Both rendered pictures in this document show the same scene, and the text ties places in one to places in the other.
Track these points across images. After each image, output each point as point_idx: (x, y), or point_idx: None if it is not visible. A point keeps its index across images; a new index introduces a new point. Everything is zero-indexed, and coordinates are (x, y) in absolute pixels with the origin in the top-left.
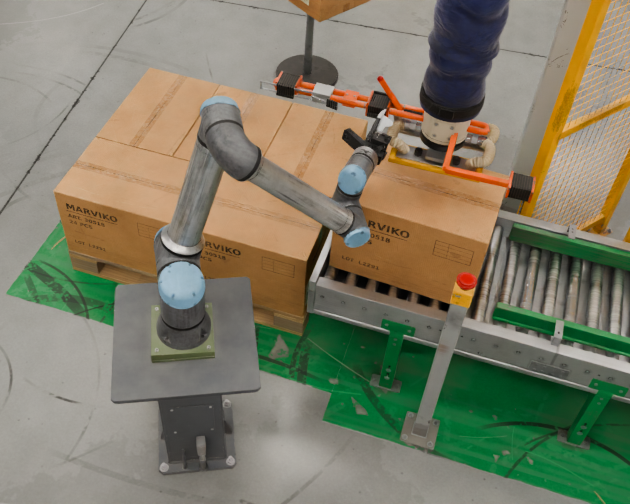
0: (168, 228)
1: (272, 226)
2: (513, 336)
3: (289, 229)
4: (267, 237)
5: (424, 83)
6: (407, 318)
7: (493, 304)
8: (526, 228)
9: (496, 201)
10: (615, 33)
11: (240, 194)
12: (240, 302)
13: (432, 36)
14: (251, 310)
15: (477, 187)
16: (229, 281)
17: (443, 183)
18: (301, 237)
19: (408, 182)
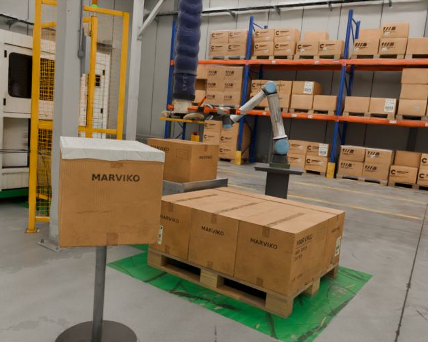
0: (284, 134)
1: (233, 191)
2: None
3: (226, 190)
4: (237, 191)
5: (194, 91)
6: None
7: None
8: None
9: (161, 138)
10: (105, 83)
11: (244, 197)
12: (259, 165)
13: (196, 72)
14: (255, 165)
15: (164, 139)
16: (261, 167)
17: (175, 140)
18: (222, 188)
19: (188, 142)
